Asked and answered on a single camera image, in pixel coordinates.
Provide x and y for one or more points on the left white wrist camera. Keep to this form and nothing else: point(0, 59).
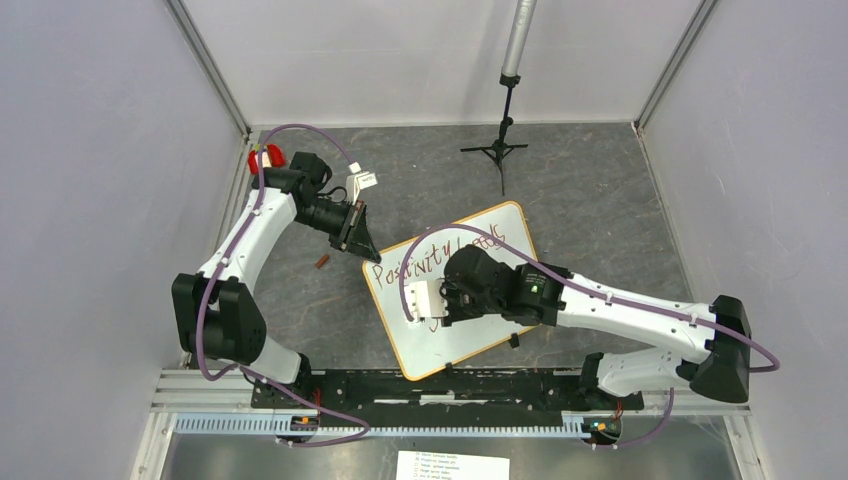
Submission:
point(358, 180)

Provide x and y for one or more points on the white paper sheet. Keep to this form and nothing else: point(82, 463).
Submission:
point(414, 465)

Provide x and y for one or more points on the yellow framed whiteboard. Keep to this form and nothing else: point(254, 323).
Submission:
point(423, 348)

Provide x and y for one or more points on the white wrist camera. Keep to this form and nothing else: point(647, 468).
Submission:
point(424, 300)
point(358, 180)

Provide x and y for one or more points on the black tripod stand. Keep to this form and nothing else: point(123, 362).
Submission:
point(499, 149)

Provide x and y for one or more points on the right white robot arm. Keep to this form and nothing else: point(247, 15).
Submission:
point(704, 347)

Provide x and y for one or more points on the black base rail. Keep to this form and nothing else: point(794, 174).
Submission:
point(527, 397)

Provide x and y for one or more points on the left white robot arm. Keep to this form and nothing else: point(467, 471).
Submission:
point(216, 314)

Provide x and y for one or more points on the grey metal pole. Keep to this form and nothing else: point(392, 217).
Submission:
point(516, 43)

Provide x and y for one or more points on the red toy with block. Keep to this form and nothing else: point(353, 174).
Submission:
point(272, 156)

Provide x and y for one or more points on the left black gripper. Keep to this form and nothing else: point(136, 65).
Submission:
point(362, 240)

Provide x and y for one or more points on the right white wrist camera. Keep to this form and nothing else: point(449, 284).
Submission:
point(424, 300)

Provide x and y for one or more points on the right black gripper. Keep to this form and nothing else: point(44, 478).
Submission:
point(454, 315)

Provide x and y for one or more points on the red marker cap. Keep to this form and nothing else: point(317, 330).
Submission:
point(322, 261)

